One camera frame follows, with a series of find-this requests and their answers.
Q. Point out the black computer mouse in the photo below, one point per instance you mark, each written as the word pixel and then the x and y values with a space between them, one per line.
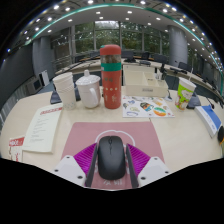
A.
pixel 111 158

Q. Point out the pink mouse pad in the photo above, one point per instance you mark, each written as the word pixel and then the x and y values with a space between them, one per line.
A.
pixel 80 133

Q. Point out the green printed paper cup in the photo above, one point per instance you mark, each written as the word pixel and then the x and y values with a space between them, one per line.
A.
pixel 184 96

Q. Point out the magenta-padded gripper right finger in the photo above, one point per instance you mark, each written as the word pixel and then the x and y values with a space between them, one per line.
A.
pixel 140 159

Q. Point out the ceiling lights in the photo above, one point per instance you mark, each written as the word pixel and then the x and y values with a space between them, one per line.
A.
pixel 128 11

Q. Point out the white floor cabinet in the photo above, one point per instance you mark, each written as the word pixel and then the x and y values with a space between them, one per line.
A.
pixel 44 77

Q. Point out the colourful sticker sheet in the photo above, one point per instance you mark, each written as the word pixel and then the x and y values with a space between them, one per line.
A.
pixel 146 107

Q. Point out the white lidded mug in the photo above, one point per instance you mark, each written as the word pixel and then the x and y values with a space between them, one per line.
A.
pixel 87 90

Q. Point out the red and white leaflet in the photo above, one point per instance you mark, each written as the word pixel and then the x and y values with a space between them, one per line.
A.
pixel 16 148

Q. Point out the dark conference chairs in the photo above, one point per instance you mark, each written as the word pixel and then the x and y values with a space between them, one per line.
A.
pixel 160 58

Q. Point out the grey equipment box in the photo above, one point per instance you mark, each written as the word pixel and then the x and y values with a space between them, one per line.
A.
pixel 33 86

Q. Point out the blue and white book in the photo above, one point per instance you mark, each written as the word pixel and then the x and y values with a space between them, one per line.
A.
pixel 208 118

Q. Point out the red drink bottle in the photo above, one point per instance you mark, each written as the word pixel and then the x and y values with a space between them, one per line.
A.
pixel 111 83

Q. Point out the long curved conference table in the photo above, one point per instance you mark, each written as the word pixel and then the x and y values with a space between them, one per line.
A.
pixel 83 65

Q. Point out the white printed paper sheet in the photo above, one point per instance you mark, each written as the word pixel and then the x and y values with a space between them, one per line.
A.
pixel 43 128

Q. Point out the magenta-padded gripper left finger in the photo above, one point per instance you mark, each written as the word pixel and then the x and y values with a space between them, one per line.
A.
pixel 83 158

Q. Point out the beige cardboard box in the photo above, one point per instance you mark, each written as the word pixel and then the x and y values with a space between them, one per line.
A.
pixel 145 87

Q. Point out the white paper cup stack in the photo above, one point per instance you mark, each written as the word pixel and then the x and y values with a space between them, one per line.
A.
pixel 66 91

